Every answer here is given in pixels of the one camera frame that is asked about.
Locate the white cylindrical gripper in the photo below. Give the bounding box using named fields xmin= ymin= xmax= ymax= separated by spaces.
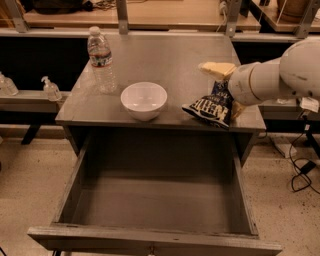
xmin=198 ymin=58 xmax=283 ymax=120

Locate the blue chip bag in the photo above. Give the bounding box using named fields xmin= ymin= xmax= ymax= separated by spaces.
xmin=182 ymin=80 xmax=233 ymax=129

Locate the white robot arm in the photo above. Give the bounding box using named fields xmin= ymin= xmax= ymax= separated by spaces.
xmin=198 ymin=39 xmax=320 ymax=106

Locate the grey cabinet counter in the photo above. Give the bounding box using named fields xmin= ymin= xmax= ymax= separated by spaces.
xmin=56 ymin=33 xmax=265 ymax=163

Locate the open grey top drawer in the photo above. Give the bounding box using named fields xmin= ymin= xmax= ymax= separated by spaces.
xmin=28 ymin=128 xmax=282 ymax=256

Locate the crumpled white paper packet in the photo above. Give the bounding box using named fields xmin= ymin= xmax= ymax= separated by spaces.
xmin=300 ymin=97 xmax=319 ymax=113

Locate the white bowl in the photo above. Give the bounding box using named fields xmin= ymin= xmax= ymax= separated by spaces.
xmin=120 ymin=82 xmax=168 ymax=121

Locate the clear plastic water bottle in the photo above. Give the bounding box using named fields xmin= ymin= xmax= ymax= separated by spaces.
xmin=87 ymin=26 xmax=117 ymax=94

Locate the clear sanitizer pump bottle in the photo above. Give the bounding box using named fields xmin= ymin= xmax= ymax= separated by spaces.
xmin=41 ymin=76 xmax=62 ymax=102

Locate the wooden background table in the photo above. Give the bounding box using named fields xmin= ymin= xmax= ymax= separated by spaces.
xmin=23 ymin=0 xmax=262 ymax=33

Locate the clear bottle far left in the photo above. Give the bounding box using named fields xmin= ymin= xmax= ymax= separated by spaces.
xmin=0 ymin=72 xmax=18 ymax=96

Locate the black power cable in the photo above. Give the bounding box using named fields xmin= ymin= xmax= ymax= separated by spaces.
xmin=288 ymin=131 xmax=320 ymax=195

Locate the grey metal shelf rail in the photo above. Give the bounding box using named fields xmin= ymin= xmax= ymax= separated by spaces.
xmin=0 ymin=90 xmax=70 ymax=113

